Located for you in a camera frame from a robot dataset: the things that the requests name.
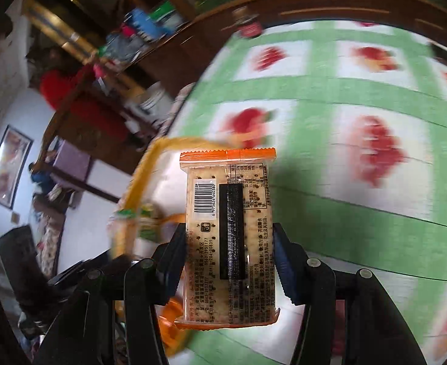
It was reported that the wooden chair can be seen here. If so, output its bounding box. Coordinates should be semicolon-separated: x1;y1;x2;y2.
31;55;102;172

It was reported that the green fruit print tablecloth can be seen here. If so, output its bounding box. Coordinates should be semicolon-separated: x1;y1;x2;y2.
159;19;447;362

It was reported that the framed wall painting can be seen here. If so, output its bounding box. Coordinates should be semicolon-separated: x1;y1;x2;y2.
0;125;34;210

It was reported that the yellow cardboard box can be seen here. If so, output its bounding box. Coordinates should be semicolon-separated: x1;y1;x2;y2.
109;136;228;259

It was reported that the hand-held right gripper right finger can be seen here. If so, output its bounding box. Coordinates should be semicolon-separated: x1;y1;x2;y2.
271;222;429;365

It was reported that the white bucket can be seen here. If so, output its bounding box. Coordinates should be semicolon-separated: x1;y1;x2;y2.
140;82;171;116

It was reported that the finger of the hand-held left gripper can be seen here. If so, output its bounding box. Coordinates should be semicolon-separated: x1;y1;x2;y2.
48;253;112;287

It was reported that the dark jar with red label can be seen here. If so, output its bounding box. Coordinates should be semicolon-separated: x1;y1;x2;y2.
232;7;264;40

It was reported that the green pea packet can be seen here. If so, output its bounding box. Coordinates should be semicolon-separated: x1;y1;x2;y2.
134;203;165;242

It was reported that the cracker packet with orange ends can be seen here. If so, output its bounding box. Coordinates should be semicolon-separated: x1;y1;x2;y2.
173;147;281;330

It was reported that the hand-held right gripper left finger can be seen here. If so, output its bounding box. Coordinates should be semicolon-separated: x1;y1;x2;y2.
33;222;189;365

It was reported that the purple cloth covered table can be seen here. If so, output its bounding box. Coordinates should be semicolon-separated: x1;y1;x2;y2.
52;141;95;193

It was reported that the blue thermos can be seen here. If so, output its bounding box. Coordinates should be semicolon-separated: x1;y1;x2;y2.
126;8;159;40

